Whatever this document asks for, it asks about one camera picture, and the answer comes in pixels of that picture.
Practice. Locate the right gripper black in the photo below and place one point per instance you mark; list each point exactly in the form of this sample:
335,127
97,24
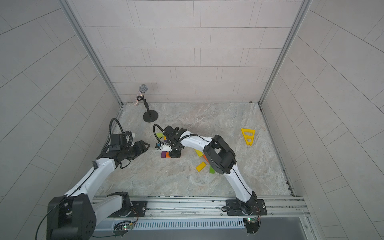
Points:
174,153

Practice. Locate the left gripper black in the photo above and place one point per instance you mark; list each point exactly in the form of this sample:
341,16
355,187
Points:
136,144

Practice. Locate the yellow long block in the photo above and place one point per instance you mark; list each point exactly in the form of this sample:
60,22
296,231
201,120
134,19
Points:
199,153

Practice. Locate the yellow short block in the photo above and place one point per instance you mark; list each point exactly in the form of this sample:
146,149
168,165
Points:
201,166

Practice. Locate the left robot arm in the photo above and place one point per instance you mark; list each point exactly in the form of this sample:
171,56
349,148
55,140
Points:
73,216

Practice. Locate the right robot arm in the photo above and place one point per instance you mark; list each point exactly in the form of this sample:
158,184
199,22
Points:
219,155

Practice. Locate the microphone on black stand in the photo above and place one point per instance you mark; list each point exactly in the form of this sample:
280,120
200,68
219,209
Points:
150,115

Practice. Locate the left circuit board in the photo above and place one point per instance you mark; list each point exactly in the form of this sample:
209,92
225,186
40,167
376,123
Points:
120,229

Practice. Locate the circuit board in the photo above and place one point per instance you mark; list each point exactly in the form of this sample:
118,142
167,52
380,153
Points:
120,229
252,225

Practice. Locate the right circuit board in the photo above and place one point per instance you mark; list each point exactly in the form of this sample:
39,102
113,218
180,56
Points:
252,225

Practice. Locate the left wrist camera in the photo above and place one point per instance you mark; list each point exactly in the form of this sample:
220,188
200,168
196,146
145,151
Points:
129,136

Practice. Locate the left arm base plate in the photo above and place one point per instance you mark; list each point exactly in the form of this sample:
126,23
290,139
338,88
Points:
138,209

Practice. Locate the yellow triangle frame piece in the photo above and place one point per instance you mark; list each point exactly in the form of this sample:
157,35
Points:
249,136

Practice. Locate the aluminium rail frame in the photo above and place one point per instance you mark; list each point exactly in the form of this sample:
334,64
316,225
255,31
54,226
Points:
203,213

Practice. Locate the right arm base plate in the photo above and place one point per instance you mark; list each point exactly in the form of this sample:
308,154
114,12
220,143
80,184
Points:
251,208

